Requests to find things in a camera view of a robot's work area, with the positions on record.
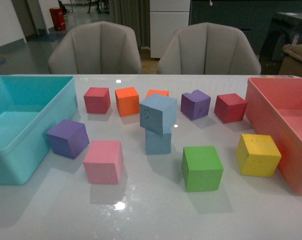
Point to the right orange foam cube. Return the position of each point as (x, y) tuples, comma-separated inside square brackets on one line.
[(159, 92)]

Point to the left orange foam cube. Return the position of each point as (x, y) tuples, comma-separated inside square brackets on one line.
[(127, 101)]

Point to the black appliance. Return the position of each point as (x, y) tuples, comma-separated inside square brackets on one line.
[(285, 28)]

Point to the right beige chair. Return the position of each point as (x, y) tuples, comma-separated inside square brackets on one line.
[(209, 48)]

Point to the teal plastic bin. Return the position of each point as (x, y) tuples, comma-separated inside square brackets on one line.
[(29, 107)]

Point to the pink foam cube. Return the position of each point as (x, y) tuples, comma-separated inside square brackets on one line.
[(103, 162)]

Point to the dark grey counter cabinet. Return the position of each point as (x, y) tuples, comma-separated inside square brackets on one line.
[(252, 17)]

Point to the blue foam cube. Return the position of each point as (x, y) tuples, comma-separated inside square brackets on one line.
[(158, 113), (157, 144)]

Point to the left purple foam cube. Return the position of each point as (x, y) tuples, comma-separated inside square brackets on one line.
[(68, 138)]

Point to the red bin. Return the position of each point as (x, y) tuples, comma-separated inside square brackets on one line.
[(58, 18)]

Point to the notched purple foam cube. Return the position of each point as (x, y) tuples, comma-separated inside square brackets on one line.
[(195, 105)]

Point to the red foam cube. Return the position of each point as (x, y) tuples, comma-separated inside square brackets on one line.
[(230, 108), (97, 100)]

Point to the grey curtain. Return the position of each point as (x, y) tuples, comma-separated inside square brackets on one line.
[(134, 14)]

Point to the left beige chair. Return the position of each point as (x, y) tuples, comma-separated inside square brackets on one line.
[(97, 48)]

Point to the orange foam cube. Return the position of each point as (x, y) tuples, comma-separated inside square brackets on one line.
[(127, 101), (159, 92)]

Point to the pink plastic bin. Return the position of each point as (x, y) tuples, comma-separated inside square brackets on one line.
[(275, 108)]

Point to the brown sofa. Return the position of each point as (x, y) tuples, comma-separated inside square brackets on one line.
[(292, 62)]

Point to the white drawer cabinet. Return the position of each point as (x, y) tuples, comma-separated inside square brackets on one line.
[(165, 18)]

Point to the green foam cube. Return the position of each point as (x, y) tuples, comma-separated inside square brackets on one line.
[(202, 168)]

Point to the beige chair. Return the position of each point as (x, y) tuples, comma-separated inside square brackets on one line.
[(97, 48), (209, 48)]

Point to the left red foam cube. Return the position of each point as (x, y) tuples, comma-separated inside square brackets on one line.
[(97, 100)]

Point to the right red foam cube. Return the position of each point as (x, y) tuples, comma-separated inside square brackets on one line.
[(230, 108)]

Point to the yellow foam cube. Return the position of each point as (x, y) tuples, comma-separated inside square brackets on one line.
[(257, 155)]

